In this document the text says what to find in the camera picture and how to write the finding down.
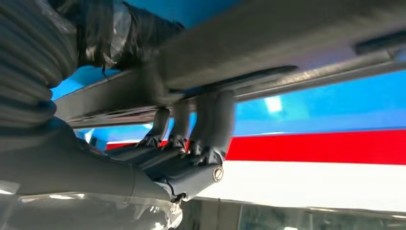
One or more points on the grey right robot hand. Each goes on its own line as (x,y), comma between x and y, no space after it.
(79,171)

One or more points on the blue metal shelf rack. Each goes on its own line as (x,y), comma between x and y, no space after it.
(317,111)

